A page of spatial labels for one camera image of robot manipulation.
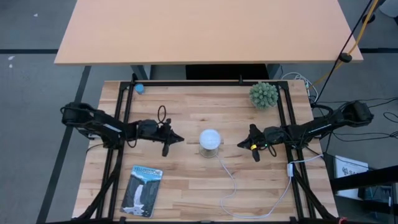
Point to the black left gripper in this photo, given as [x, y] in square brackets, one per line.
[150, 130]

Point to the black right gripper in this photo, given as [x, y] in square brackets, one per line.
[274, 136]

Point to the frosted white reflector lightbulb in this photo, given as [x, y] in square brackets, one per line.
[210, 139]

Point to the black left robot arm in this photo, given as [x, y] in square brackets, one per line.
[102, 124]

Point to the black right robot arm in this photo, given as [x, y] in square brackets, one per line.
[317, 127]

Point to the clear round lamp socket base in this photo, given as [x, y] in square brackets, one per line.
[208, 153]

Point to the green spiky succulent plant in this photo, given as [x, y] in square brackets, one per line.
[263, 96]

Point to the Yellowstone waterfall picture book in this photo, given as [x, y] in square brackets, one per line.
[141, 191]

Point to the grey desk leg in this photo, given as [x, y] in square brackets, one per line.
[141, 72]
[273, 71]

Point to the white printed paper sign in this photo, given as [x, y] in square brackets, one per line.
[348, 169]

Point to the beige office desk top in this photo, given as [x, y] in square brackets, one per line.
[202, 31]

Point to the red knob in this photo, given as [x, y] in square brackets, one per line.
[342, 220]

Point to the black shelf furniture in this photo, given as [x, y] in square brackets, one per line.
[367, 179]

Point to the black round puck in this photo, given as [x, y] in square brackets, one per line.
[368, 18]
[345, 58]

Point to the black aluminium table frame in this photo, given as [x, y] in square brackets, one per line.
[202, 83]

